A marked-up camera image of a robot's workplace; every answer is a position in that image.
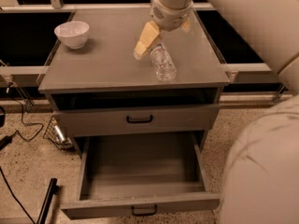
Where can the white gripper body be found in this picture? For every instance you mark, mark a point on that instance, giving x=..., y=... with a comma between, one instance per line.
x=172, y=19

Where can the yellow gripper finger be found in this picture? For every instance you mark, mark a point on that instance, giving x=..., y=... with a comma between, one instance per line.
x=149, y=35
x=185, y=26

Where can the clear plastic water bottle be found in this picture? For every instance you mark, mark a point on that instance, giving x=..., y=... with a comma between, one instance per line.
x=162, y=62

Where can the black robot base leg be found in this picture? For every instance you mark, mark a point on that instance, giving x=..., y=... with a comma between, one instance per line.
x=51, y=191

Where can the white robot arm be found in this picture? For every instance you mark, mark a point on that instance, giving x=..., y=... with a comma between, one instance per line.
x=260, y=182

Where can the grey drawer cabinet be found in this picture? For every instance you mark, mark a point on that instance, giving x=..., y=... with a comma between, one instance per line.
x=105, y=73

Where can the grey top drawer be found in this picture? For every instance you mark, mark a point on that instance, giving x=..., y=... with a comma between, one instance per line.
x=156, y=119

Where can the open grey middle drawer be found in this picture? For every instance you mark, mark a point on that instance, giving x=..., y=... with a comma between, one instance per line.
x=141, y=175

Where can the white bowl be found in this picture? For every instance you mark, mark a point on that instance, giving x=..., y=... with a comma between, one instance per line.
x=73, y=34

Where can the metal railing frame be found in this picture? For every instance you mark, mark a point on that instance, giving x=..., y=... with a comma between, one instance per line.
x=93, y=0

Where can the wire mesh basket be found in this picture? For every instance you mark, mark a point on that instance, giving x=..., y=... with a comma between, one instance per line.
x=55, y=135

